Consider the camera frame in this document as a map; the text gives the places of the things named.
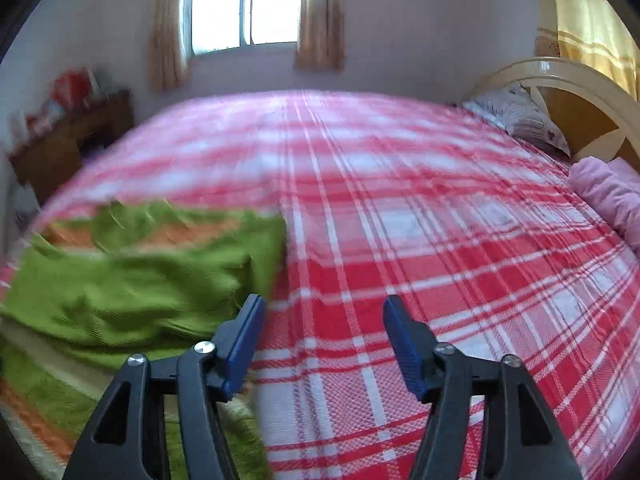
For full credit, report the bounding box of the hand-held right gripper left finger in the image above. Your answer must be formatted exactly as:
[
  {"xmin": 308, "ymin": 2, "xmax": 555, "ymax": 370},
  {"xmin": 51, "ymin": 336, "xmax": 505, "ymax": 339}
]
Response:
[{"xmin": 62, "ymin": 294, "xmax": 267, "ymax": 480}]

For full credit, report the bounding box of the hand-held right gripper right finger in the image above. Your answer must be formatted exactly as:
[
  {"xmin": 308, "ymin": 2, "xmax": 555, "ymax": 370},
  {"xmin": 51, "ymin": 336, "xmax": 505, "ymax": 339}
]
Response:
[{"xmin": 382, "ymin": 295, "xmax": 585, "ymax": 480}]

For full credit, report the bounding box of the green knitted sweater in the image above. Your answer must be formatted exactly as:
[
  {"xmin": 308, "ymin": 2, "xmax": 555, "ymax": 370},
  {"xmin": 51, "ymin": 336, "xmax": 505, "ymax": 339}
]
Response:
[{"xmin": 0, "ymin": 199, "xmax": 288, "ymax": 480}]

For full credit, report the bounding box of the red white plaid bed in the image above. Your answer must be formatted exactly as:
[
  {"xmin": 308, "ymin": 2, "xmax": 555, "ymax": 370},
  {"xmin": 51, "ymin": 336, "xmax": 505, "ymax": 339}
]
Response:
[{"xmin": 0, "ymin": 89, "xmax": 640, "ymax": 480}]

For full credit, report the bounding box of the pink blanket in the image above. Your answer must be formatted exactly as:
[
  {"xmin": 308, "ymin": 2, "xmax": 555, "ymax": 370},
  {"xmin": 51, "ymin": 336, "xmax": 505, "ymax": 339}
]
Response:
[{"xmin": 569, "ymin": 156, "xmax": 640, "ymax": 251}]

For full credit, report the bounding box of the patterned pillow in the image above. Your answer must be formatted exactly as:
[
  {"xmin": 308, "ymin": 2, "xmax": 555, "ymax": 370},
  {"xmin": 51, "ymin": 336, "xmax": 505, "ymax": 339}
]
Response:
[{"xmin": 462, "ymin": 84, "xmax": 572, "ymax": 157}]

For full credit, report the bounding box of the wooden desk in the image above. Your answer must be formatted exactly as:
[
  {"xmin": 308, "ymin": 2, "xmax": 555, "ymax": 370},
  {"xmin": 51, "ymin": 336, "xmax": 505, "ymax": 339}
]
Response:
[{"xmin": 9, "ymin": 90, "xmax": 136, "ymax": 206}]

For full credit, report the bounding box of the white plastic bag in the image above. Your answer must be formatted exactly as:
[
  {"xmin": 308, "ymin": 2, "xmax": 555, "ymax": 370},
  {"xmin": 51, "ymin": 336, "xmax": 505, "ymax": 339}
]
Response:
[{"xmin": 89, "ymin": 67, "xmax": 115, "ymax": 100}]

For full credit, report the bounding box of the cream wooden headboard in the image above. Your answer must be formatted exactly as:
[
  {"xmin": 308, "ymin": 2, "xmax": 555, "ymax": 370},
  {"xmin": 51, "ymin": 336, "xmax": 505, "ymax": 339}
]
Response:
[{"xmin": 467, "ymin": 56, "xmax": 640, "ymax": 171}]

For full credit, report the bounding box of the red bag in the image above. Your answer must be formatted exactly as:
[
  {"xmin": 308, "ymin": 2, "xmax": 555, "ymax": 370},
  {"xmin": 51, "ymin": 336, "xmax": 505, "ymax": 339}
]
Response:
[{"xmin": 52, "ymin": 69, "xmax": 93, "ymax": 107}]

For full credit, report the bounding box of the beige curtain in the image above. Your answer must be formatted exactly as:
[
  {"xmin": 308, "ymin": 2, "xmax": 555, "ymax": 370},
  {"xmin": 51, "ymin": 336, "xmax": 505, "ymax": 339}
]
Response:
[
  {"xmin": 294, "ymin": 0, "xmax": 347, "ymax": 74},
  {"xmin": 147, "ymin": 0, "xmax": 193, "ymax": 93}
]

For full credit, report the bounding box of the window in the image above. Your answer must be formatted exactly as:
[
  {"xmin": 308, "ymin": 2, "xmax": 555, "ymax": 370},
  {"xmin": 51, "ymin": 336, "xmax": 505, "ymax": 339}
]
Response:
[{"xmin": 182, "ymin": 0, "xmax": 306, "ymax": 58}]

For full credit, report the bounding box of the yellow striped curtain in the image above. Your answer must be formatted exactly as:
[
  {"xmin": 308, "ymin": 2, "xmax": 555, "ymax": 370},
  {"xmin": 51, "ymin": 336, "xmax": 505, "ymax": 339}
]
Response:
[{"xmin": 532, "ymin": 0, "xmax": 640, "ymax": 106}]

